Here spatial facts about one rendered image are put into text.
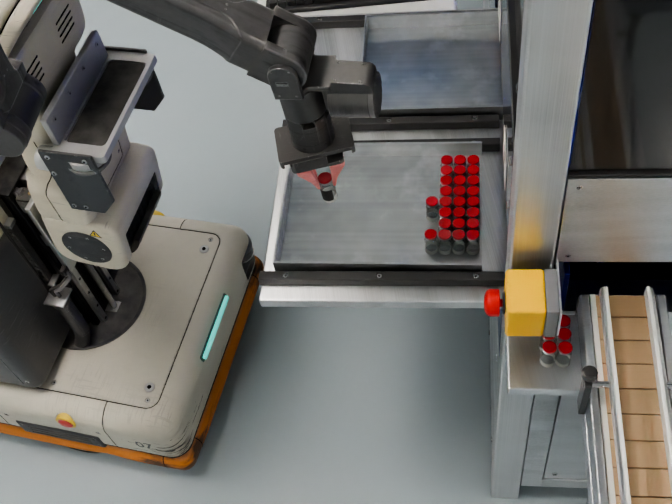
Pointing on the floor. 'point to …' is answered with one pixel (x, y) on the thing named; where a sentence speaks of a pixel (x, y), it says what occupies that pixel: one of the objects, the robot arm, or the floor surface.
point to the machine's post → (537, 187)
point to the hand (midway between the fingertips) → (325, 180)
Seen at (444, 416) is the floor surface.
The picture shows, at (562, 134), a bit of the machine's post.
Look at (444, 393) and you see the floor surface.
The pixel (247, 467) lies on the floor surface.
